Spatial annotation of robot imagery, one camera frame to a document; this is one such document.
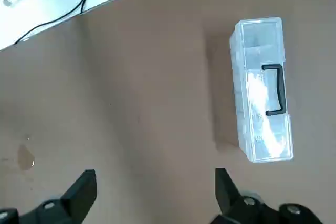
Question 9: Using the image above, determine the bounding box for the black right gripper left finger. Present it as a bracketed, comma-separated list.
[0, 169, 98, 224]

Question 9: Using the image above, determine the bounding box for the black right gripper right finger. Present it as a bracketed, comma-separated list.
[209, 167, 323, 224]

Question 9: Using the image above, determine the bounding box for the clear plastic compartment box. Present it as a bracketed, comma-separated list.
[228, 17, 294, 164]

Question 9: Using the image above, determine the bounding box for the long black cable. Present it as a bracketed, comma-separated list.
[14, 0, 97, 45]

